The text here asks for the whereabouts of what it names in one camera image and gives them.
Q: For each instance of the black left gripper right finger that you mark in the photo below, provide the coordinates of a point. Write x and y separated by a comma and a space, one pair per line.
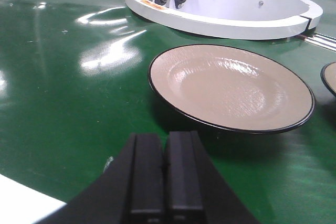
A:
195, 190

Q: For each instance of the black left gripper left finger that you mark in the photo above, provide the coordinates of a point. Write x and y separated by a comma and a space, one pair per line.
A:
130, 190

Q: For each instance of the beige plate black rim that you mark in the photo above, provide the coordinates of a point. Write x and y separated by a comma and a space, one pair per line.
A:
231, 89
327, 75

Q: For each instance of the metal roller strip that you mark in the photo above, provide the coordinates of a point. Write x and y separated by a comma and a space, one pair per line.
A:
320, 40

